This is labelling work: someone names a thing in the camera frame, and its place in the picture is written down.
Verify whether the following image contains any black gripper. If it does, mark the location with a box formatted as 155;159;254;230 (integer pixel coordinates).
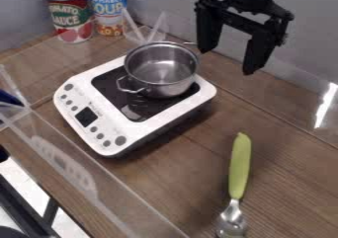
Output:
195;0;294;75

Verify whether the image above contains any silver pot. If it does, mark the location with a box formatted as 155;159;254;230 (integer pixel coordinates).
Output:
117;41;199;99

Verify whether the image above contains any green handled ice cream scoop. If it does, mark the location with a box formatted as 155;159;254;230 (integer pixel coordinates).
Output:
215;132;253;238

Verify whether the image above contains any white and black stove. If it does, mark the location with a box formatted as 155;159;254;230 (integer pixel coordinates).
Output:
54;57;217;157

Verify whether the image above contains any alphabet soup can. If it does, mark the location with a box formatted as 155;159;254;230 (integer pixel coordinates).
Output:
91;0;127;37

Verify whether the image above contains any tomato sauce can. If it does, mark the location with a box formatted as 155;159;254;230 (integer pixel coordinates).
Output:
47;0;94;43

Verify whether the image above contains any clear acrylic barrier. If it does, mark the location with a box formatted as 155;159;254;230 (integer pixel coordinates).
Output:
0;64;190;238

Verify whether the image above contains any black table leg frame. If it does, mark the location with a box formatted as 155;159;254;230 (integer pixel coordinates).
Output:
0;175;61;238

